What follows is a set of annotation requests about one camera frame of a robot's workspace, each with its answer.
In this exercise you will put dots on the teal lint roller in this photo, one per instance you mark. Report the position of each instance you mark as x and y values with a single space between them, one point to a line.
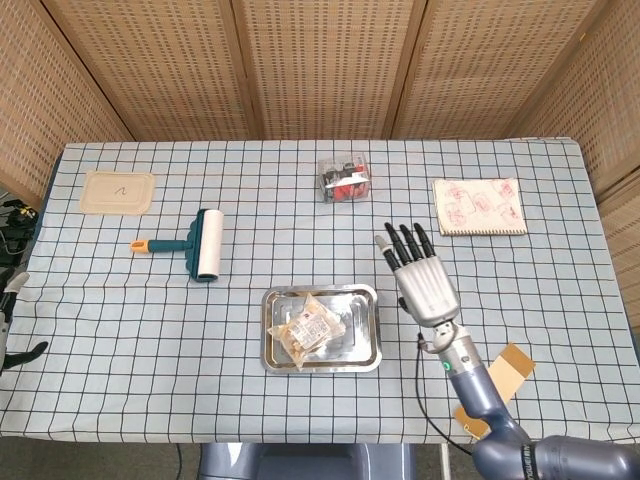
192 246

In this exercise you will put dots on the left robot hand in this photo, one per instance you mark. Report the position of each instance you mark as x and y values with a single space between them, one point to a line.
10 320

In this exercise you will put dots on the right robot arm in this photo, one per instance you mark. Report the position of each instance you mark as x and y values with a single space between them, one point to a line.
492 400

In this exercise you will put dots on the stainless steel tray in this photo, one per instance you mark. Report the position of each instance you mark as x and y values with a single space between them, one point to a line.
360 345

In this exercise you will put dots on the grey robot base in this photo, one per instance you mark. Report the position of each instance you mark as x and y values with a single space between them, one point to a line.
305 461

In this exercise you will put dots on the beige rectangular container lid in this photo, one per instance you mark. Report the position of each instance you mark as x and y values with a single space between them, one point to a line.
116 192

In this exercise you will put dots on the spiral notebook with red drawings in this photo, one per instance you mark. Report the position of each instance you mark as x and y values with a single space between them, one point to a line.
479 206

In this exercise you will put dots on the woven bamboo folding screen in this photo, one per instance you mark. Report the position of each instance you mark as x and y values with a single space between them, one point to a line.
320 65

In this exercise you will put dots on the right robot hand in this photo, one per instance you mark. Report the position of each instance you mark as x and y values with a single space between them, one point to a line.
425 287

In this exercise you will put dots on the clear snack packet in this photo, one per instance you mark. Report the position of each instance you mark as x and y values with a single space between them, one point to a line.
306 330

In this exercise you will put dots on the clear plastic box with clips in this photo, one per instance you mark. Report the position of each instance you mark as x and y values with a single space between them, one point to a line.
345 179

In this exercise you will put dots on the brown cardboard piece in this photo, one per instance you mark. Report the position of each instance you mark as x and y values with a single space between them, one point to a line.
512 367

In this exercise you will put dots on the blue checkered tablecloth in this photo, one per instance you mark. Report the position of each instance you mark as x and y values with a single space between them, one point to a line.
150 340

